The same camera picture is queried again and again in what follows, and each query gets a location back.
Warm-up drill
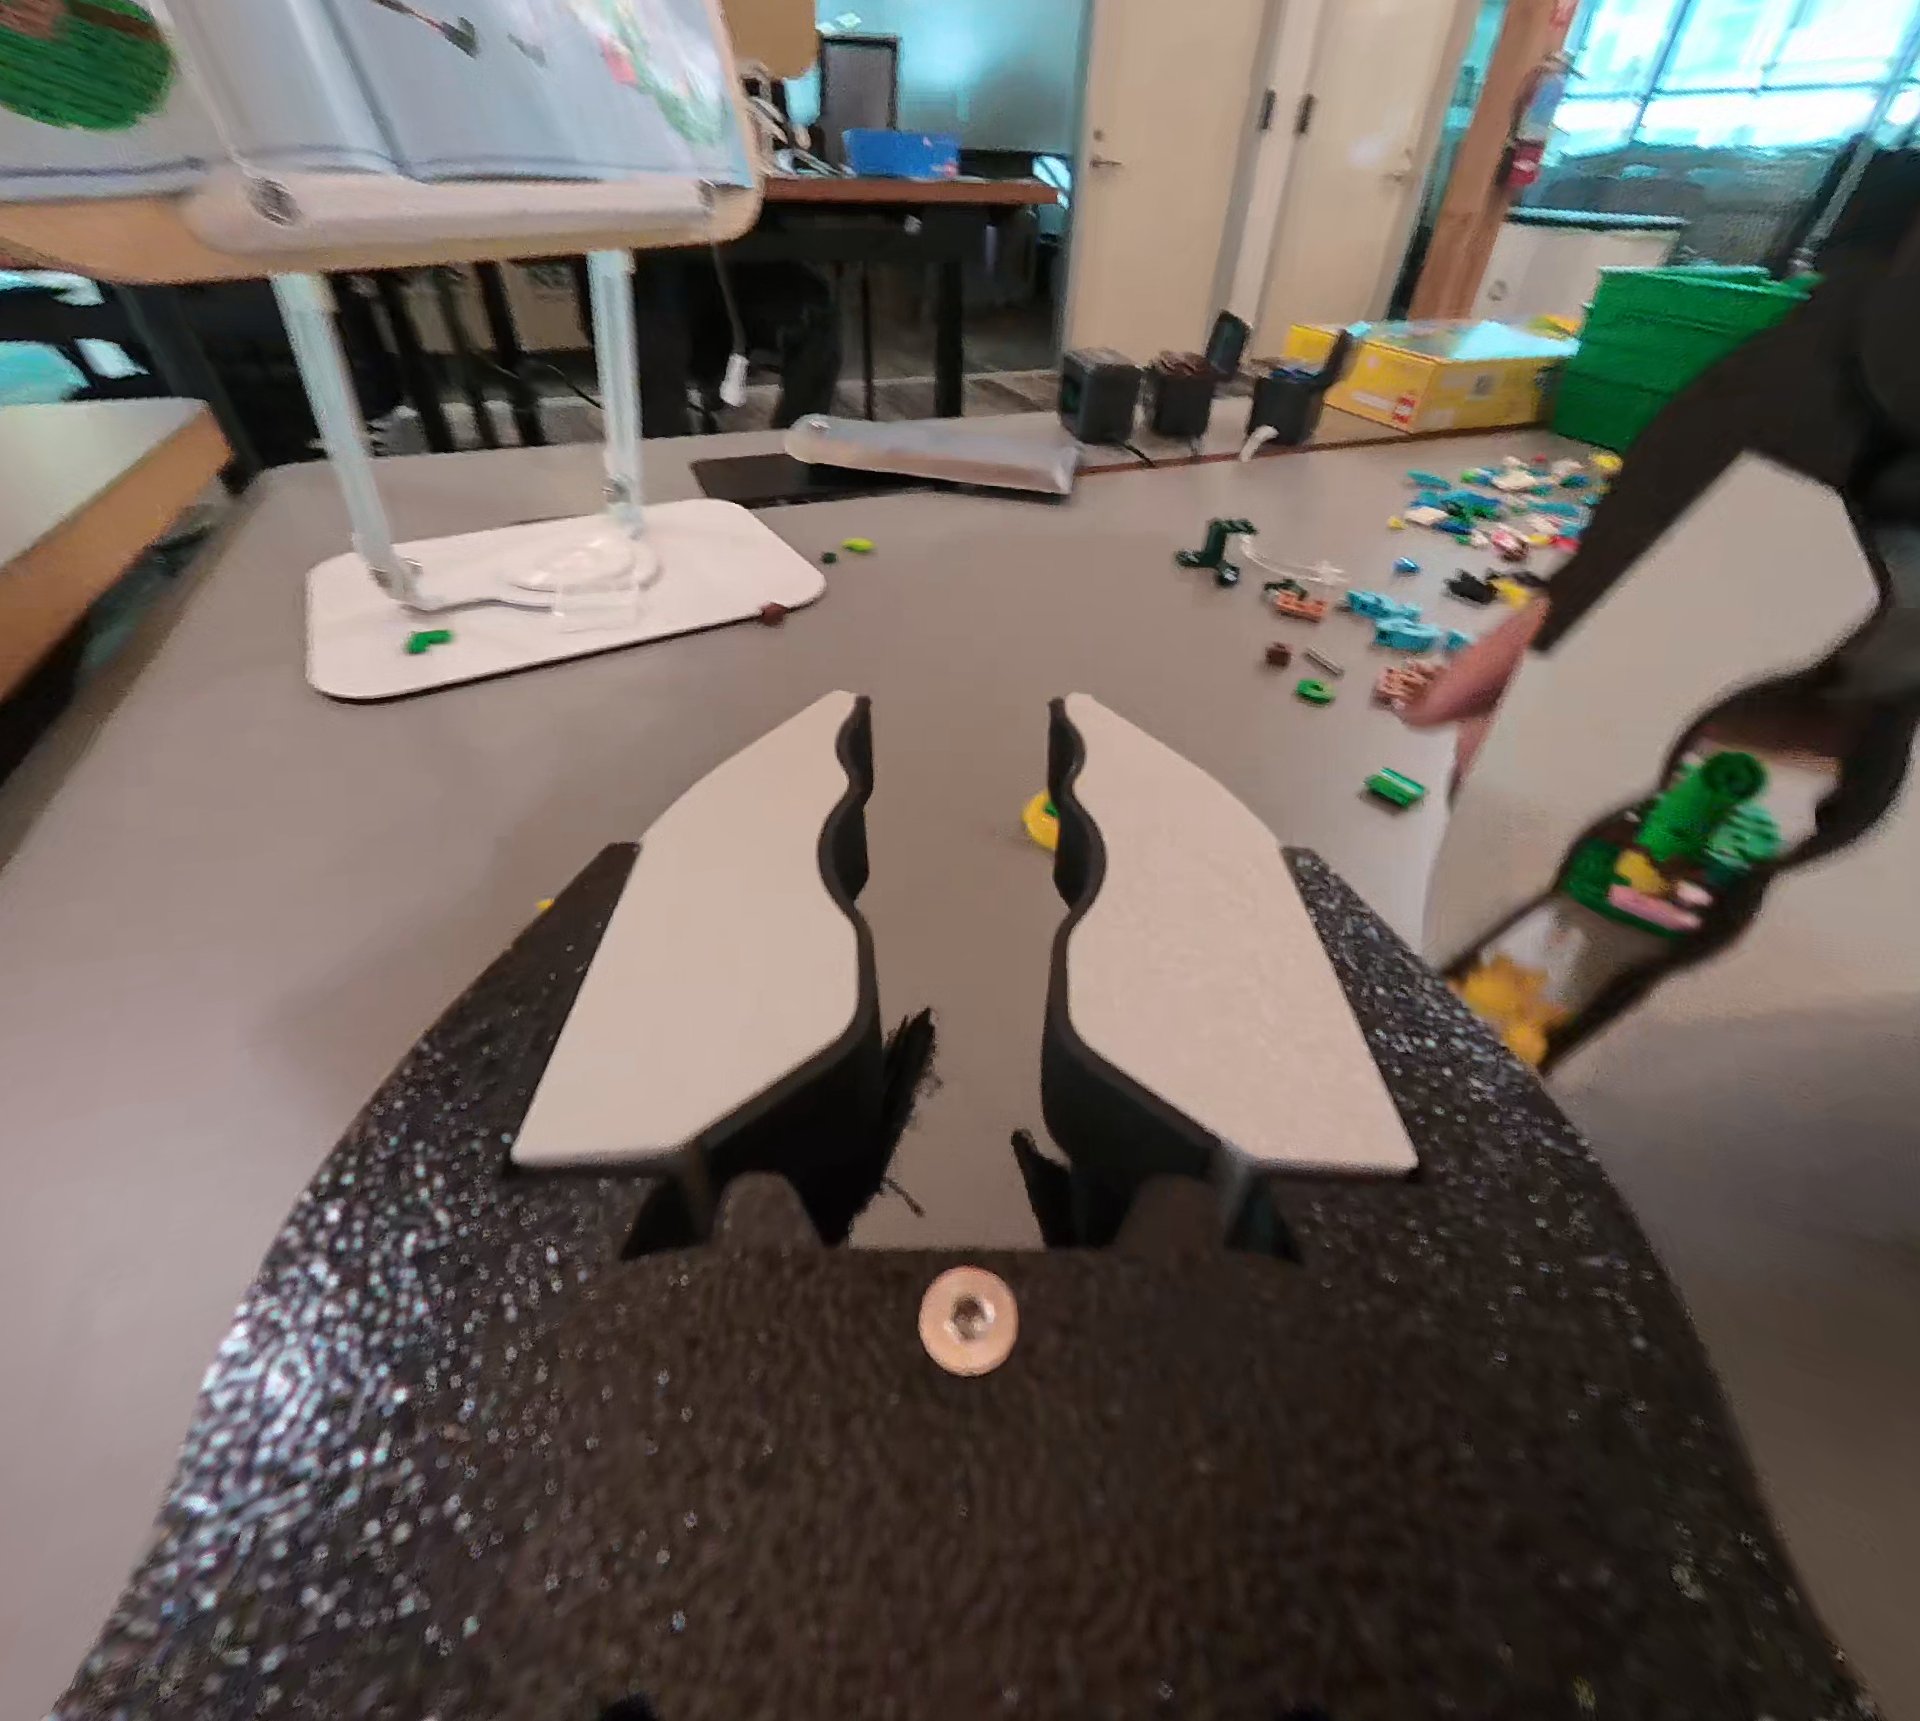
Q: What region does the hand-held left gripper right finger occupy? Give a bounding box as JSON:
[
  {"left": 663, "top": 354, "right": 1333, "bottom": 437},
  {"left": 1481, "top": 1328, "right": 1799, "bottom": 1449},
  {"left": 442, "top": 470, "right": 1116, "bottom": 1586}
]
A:
[{"left": 1037, "top": 690, "right": 1422, "bottom": 1247}]

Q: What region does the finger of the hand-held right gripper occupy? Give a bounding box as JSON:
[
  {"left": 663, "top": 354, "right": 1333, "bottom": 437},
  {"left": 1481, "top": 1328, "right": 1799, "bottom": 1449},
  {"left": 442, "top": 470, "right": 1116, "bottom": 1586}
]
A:
[
  {"left": 1542, "top": 698, "right": 1920, "bottom": 1090},
  {"left": 1422, "top": 698, "right": 1689, "bottom": 990}
]

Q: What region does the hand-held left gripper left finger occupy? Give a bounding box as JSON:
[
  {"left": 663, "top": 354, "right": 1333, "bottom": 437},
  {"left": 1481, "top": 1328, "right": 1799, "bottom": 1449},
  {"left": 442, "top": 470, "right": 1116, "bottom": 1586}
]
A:
[{"left": 509, "top": 690, "right": 890, "bottom": 1251}]

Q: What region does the green toy brick plant model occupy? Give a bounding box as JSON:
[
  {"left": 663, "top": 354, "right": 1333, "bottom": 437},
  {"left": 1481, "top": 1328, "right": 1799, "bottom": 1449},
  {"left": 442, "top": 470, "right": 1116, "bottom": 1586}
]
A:
[{"left": 1462, "top": 751, "right": 1790, "bottom": 1066}]

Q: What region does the another person's forearm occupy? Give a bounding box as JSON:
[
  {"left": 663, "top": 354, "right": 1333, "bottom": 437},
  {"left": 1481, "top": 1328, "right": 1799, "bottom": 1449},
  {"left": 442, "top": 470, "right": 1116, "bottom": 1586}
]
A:
[{"left": 1530, "top": 146, "right": 1920, "bottom": 703}]

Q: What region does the grey desk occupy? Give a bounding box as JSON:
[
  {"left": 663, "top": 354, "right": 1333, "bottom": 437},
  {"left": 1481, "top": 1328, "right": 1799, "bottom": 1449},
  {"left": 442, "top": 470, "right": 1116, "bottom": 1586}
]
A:
[
  {"left": 0, "top": 398, "right": 237, "bottom": 763},
  {"left": 0, "top": 398, "right": 1920, "bottom": 1721}
]

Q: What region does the pile of colourful toy bricks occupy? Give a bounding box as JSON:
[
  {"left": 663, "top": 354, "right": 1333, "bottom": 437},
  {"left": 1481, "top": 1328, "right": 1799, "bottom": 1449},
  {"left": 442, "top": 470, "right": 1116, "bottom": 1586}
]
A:
[{"left": 1341, "top": 448, "right": 1629, "bottom": 661}]

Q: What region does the white book stand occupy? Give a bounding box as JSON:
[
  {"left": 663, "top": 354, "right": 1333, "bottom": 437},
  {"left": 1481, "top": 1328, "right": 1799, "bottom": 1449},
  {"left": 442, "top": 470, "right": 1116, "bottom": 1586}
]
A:
[{"left": 0, "top": 0, "right": 829, "bottom": 707}]

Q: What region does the yellow cardboard box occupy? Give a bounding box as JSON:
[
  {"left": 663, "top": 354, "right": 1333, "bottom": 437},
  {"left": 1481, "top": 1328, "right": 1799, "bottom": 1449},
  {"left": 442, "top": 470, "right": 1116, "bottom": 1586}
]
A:
[{"left": 1284, "top": 315, "right": 1587, "bottom": 434}]

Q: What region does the black mat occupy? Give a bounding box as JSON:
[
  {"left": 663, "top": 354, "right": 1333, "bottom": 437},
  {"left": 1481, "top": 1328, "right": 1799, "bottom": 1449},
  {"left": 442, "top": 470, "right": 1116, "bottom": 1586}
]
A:
[{"left": 685, "top": 446, "right": 1086, "bottom": 511}]

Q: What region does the black charger case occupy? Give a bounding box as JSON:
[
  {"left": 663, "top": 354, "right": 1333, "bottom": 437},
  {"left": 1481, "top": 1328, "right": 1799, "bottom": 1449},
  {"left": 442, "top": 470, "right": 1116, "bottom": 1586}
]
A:
[
  {"left": 1056, "top": 347, "right": 1145, "bottom": 442},
  {"left": 1145, "top": 310, "right": 1255, "bottom": 442},
  {"left": 1245, "top": 326, "right": 1362, "bottom": 448}
]

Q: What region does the green storage bin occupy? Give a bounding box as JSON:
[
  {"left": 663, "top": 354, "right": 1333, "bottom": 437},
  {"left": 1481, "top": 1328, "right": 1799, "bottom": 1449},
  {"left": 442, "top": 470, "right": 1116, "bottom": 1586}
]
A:
[{"left": 1548, "top": 262, "right": 1819, "bottom": 453}]

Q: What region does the grey plastic pouch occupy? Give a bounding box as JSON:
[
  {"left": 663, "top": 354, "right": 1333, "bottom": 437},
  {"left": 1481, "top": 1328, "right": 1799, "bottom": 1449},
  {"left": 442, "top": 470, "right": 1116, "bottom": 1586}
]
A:
[{"left": 780, "top": 410, "right": 1086, "bottom": 503}]

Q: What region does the red fire extinguisher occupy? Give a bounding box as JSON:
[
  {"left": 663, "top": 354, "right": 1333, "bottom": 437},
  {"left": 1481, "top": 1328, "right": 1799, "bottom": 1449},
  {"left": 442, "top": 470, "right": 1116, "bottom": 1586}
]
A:
[{"left": 1511, "top": 53, "right": 1565, "bottom": 188}]

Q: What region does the wooden table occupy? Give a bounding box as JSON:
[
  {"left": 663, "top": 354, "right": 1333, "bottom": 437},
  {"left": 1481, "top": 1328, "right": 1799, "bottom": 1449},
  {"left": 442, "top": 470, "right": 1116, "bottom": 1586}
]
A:
[{"left": 746, "top": 173, "right": 1062, "bottom": 406}]

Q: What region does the wooden pillar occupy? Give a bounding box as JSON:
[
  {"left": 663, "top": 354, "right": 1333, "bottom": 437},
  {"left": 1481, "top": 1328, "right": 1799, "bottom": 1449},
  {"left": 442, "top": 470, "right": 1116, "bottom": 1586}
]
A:
[{"left": 1405, "top": 0, "right": 1655, "bottom": 320}]

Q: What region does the white door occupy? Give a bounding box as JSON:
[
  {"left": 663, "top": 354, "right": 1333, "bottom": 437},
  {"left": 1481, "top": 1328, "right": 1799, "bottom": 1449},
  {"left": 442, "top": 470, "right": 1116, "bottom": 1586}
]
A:
[
  {"left": 1285, "top": 0, "right": 1501, "bottom": 320},
  {"left": 1082, "top": 0, "right": 1284, "bottom": 360}
]

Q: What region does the black monitor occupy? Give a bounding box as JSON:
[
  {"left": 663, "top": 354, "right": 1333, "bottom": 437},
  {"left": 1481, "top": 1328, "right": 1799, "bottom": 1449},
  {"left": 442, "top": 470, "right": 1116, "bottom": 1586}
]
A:
[{"left": 816, "top": 32, "right": 902, "bottom": 155}]

